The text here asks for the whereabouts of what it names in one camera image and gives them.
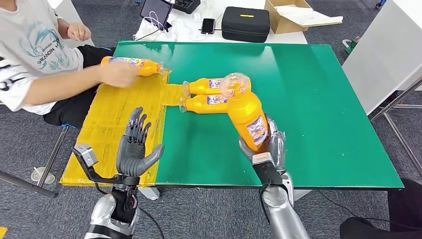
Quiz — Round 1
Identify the person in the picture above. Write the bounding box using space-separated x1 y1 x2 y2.
339 178 422 239
0 0 139 129

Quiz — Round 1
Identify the metal stool frame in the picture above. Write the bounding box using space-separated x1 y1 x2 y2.
0 125 70 199

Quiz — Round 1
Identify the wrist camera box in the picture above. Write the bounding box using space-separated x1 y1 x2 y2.
72 143 119 184
251 152 284 186

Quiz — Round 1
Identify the person's right hand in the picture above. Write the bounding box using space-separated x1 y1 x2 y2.
99 62 138 89

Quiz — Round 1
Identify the black smartphone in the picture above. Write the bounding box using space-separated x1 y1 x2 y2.
201 18 216 35

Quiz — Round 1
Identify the black zip case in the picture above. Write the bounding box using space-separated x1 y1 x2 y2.
221 6 271 43

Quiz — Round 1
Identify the orange detergent bottle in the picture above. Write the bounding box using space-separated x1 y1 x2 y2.
219 72 272 152
182 77 252 96
179 94 231 115
100 56 165 77

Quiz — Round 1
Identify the black controller device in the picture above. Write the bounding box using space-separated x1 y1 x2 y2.
173 0 201 14

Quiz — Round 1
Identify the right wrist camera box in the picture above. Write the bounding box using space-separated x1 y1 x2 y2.
251 152 284 186

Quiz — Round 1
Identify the person's left hand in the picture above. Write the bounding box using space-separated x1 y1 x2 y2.
67 22 92 42

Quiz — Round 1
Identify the white side table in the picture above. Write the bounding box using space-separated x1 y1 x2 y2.
341 0 422 179

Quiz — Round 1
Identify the green top table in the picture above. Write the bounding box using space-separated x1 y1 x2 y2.
112 39 405 202

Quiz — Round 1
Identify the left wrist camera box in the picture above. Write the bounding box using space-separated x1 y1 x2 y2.
72 143 119 184

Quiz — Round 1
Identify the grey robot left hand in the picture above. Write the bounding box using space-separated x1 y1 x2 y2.
116 106 165 178

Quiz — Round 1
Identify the brown cardboard box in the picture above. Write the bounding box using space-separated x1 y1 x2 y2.
264 0 343 35

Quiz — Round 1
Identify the white desk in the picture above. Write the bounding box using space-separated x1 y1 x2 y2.
134 0 308 44

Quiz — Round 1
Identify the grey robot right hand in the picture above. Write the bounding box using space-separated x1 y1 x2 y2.
238 114 287 175

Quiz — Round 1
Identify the clear plastic cup lid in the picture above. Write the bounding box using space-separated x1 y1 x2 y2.
31 166 56 185

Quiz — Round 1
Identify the black tablet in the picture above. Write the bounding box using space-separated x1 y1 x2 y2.
140 0 174 32

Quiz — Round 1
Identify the white foam sheet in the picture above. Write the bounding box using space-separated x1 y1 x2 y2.
275 5 343 27

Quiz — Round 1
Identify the yellow taped cardboard mat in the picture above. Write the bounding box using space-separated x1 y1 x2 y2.
59 72 191 187

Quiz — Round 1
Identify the green and white object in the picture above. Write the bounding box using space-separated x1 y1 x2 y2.
342 36 360 54

